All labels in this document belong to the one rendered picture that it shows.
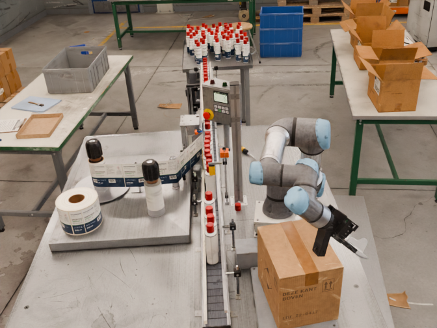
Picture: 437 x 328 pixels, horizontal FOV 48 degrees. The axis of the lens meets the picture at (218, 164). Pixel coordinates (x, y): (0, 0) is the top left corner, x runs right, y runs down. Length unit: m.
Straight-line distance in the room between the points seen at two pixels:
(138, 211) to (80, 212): 0.31
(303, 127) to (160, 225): 0.91
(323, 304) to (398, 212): 2.23
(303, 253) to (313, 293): 0.15
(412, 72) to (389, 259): 1.30
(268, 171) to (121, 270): 0.99
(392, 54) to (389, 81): 0.41
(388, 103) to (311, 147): 1.87
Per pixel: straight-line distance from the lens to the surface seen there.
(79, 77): 4.25
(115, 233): 2.42
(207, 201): 2.25
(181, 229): 2.38
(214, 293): 2.05
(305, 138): 1.90
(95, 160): 2.65
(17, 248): 4.00
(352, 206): 2.62
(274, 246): 1.89
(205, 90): 2.37
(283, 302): 1.85
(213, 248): 2.11
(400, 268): 3.56
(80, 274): 2.33
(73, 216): 2.40
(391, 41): 4.40
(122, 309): 2.12
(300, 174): 1.56
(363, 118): 3.69
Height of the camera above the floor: 2.35
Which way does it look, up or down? 31 degrees down
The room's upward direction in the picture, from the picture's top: 3 degrees counter-clockwise
